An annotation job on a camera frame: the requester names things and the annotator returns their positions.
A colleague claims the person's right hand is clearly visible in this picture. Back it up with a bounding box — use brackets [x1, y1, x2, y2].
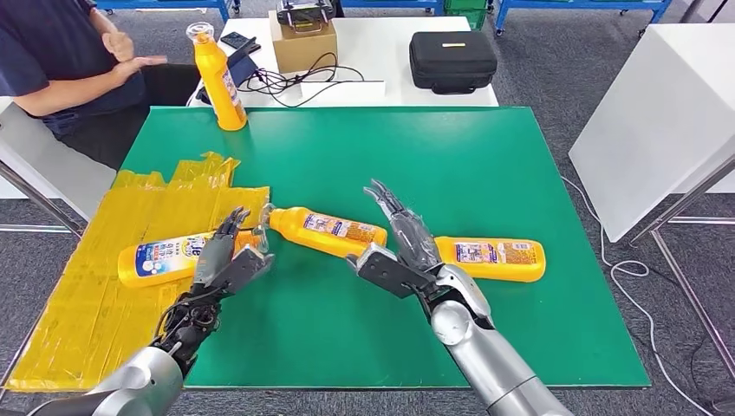
[108, 55, 169, 88]

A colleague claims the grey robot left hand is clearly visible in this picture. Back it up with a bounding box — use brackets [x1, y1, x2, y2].
[192, 206, 254, 289]

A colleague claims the person's left hand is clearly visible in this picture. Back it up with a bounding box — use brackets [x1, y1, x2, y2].
[101, 31, 136, 63]

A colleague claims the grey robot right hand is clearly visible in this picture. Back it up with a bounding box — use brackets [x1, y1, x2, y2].
[362, 179, 445, 274]

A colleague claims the orange detergent bottle clear cap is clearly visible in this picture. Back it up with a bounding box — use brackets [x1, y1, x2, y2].
[259, 202, 388, 259]
[433, 236, 547, 283]
[185, 22, 249, 132]
[117, 226, 271, 289]

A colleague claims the person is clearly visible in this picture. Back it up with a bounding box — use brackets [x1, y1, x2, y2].
[0, 0, 202, 171]

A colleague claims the green table board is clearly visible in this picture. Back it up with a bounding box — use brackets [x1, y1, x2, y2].
[117, 106, 652, 390]

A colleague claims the black smartphone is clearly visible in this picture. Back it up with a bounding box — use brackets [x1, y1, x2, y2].
[219, 30, 252, 50]

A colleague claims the dark blue tablet folder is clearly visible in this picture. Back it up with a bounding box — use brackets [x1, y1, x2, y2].
[195, 36, 259, 106]

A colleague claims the white bench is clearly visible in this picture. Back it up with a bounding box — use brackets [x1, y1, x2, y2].
[0, 97, 118, 222]

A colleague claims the yellow taped plastic sheet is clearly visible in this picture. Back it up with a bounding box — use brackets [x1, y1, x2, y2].
[4, 151, 271, 393]

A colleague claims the metal bench leg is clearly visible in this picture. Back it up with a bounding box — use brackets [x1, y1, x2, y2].
[0, 160, 88, 237]

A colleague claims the brown cardboard box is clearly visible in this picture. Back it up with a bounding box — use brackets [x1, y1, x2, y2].
[268, 10, 339, 74]

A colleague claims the black zip carrying case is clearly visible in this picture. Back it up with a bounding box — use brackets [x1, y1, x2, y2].
[408, 30, 499, 96]

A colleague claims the white table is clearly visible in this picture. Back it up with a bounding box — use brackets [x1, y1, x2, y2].
[188, 16, 501, 108]

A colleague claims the green plastic crate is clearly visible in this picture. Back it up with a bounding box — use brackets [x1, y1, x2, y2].
[443, 0, 489, 31]

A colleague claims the large white tabletop panel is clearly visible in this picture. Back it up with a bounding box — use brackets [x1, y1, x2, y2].
[568, 23, 735, 244]

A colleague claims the blue metal rack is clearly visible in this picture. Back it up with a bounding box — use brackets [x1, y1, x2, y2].
[493, 0, 673, 36]

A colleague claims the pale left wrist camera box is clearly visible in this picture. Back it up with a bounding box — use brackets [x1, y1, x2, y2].
[215, 245, 276, 296]

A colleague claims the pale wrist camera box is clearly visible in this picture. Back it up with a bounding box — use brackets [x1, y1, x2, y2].
[215, 245, 276, 296]
[346, 243, 438, 300]

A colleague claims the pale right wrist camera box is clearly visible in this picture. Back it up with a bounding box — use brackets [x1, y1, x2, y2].
[346, 243, 438, 300]

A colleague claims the black cable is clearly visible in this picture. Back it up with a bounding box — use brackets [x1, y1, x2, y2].
[236, 52, 386, 108]

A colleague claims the black silver device with handle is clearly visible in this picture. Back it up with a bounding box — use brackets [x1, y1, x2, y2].
[275, 0, 337, 33]

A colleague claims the white floor cable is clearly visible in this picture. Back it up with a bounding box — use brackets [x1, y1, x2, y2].
[561, 174, 713, 416]

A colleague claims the metal table frame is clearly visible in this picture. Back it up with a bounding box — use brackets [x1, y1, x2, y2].
[628, 163, 735, 380]

